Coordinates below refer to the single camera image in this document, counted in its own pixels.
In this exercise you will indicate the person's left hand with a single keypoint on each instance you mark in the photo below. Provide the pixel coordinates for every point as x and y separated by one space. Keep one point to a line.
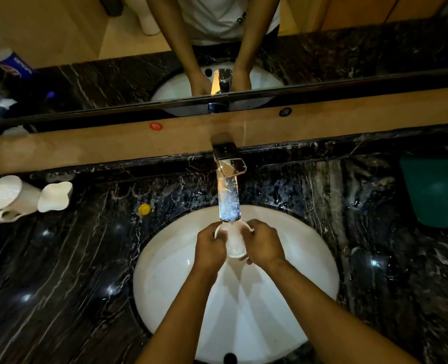
208 250

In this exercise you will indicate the person's right hand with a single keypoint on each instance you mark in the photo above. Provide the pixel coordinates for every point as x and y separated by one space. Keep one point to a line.
263 244

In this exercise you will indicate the small white cup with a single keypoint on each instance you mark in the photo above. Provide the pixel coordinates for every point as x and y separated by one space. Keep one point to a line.
234 240

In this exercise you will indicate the chrome faucet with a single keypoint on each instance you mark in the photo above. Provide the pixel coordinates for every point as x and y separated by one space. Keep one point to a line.
228 197

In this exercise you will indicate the green rectangular mat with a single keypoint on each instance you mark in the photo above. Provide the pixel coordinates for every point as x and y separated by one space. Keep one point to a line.
434 193

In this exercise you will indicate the person's left forearm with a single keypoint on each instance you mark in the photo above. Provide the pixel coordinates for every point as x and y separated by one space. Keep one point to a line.
182 322

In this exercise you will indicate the person's right forearm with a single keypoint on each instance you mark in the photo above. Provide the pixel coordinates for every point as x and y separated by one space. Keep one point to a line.
330 322

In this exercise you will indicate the white oval sink basin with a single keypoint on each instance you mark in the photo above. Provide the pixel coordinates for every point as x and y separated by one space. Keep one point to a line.
163 276

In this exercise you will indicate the small yellow cap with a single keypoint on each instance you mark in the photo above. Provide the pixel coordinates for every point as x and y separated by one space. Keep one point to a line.
144 209

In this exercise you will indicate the dark round sticker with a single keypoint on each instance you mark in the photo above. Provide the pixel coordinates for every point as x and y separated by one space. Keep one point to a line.
285 112

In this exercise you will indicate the red round sticker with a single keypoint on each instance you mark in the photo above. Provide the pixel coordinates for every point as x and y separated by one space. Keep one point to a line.
156 126

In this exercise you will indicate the white flower-shaped dish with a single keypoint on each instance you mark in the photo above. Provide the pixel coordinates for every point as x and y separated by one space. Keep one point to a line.
55 197

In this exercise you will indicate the white ceramic lidded mug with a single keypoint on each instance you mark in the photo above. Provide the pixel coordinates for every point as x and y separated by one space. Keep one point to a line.
9 195

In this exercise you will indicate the black-framed wall mirror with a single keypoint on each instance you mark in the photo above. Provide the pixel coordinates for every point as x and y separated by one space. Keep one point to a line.
114 83

